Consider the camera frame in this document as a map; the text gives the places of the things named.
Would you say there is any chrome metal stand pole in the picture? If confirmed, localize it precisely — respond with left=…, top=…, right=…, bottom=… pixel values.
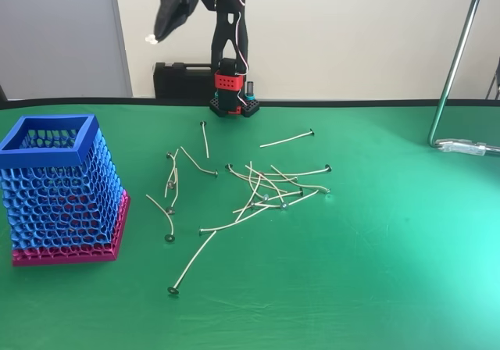
left=427, top=0, right=489, bottom=148

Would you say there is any blue magenta lattice basket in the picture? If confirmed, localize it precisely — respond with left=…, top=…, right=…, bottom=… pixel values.
left=0, top=114, right=131, bottom=268

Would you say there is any black plastic tool case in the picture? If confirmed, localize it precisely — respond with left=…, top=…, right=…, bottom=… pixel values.
left=152, top=61, right=216, bottom=100

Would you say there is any black metal chair frame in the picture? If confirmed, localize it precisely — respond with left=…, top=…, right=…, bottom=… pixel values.
left=485, top=55, right=500, bottom=101

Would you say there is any green fabric table cloth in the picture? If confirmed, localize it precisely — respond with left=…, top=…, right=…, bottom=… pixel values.
left=0, top=98, right=500, bottom=350

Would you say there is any silver metal clip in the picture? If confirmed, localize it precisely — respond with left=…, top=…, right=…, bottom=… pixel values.
left=436, top=137, right=500, bottom=157

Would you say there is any red white servo cable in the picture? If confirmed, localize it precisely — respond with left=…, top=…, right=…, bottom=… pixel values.
left=228, top=9, right=251, bottom=76

